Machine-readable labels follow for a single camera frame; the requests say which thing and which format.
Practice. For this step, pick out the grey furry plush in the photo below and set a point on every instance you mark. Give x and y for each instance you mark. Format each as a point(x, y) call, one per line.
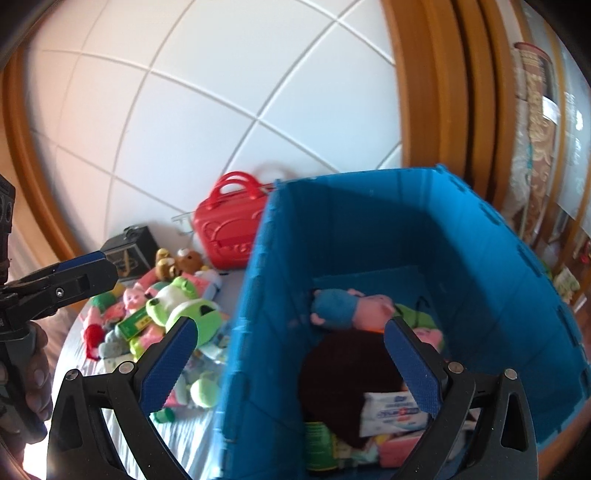
point(113, 348)

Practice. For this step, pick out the frosted glass door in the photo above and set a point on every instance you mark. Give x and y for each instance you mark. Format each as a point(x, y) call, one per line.
point(577, 138)

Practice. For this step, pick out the brown teddy bear plush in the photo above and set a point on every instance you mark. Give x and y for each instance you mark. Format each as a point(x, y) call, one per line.
point(182, 263)

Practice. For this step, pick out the small pink plush toy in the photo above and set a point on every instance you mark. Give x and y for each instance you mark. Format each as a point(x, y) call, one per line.
point(431, 337)

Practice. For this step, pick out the grey striped tablecloth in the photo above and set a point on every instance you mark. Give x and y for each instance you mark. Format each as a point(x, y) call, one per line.
point(194, 443)

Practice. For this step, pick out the white wet wipes pack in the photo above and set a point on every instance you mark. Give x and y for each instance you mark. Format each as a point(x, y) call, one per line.
point(392, 413)

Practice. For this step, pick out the pink pig plush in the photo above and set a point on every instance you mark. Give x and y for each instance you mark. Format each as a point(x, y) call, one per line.
point(132, 297)

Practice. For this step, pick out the large green frog plush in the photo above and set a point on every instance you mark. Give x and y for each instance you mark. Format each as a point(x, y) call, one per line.
point(180, 295)

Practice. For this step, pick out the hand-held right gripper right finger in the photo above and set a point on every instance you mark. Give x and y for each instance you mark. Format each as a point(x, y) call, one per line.
point(413, 364)

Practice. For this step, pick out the pink floral tissue pack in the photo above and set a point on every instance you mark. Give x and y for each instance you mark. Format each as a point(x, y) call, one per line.
point(178, 396)

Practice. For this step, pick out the small green frog plush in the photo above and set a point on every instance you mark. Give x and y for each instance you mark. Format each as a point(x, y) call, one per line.
point(205, 390)

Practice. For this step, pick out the green jar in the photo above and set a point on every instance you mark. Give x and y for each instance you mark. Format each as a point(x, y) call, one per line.
point(164, 415)

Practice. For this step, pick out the person's left hand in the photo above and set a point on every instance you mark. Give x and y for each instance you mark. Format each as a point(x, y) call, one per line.
point(40, 378)

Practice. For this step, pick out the pig plush in red dress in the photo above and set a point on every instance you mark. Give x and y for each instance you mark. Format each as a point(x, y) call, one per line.
point(93, 334)

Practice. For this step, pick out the wooden door frame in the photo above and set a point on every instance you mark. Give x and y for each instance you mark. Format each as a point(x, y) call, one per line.
point(27, 184)
point(429, 92)

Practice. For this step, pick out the cream cloth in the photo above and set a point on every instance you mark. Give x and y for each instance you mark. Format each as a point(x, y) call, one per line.
point(565, 279)

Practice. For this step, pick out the rolled patterned carpet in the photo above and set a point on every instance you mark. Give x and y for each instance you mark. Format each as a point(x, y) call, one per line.
point(535, 138)

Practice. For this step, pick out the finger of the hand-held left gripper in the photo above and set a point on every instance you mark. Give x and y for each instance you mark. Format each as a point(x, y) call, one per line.
point(69, 281)

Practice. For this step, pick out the green medicine box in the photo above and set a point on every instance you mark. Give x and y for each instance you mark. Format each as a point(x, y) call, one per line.
point(134, 325)

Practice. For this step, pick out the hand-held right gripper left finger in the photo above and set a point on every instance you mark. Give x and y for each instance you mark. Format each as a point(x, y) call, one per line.
point(168, 364)

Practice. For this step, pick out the pink plastic pack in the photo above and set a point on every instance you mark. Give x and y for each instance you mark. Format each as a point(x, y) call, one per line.
point(401, 450)

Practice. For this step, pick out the green cloth pouch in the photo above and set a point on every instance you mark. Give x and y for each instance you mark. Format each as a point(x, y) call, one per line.
point(418, 318)

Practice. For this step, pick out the black gift bag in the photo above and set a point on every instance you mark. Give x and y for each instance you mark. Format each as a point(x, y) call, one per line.
point(134, 251)

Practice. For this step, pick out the maroon cloth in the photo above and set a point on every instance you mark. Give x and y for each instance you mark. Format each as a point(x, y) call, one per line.
point(351, 378)

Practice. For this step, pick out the brown bottle with green label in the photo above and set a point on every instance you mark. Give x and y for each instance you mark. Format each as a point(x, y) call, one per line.
point(318, 445)

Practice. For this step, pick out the blue plastic storage box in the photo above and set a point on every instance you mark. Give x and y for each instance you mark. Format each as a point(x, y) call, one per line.
point(485, 277)

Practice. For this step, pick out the red toy suitcase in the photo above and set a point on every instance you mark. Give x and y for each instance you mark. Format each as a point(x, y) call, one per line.
point(221, 230)

